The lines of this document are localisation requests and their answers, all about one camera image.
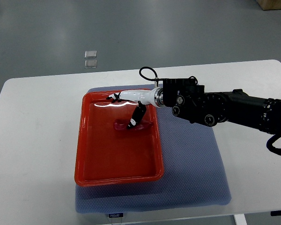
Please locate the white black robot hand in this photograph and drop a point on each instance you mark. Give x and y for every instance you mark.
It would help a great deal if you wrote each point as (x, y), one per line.
(145, 97)

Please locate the red chili pepper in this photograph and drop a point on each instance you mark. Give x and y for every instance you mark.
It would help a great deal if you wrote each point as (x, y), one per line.
(121, 125)

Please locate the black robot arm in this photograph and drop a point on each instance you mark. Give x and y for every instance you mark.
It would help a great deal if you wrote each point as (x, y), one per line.
(188, 100)

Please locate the red plastic tray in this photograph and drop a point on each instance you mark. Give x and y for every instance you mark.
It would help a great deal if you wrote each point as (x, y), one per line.
(106, 156)

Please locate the upper metal floor plate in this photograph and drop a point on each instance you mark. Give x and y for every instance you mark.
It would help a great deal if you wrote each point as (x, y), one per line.
(90, 54)

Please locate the blue-grey mesh mat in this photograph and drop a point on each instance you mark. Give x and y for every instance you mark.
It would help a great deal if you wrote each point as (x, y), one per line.
(193, 176)

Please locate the black label tag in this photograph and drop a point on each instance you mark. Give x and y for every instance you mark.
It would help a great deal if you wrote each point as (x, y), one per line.
(116, 215)

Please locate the white table leg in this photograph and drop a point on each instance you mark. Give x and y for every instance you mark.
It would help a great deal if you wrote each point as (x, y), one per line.
(240, 219)

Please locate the cardboard box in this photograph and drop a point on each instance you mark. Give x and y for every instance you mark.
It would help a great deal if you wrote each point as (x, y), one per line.
(270, 4)

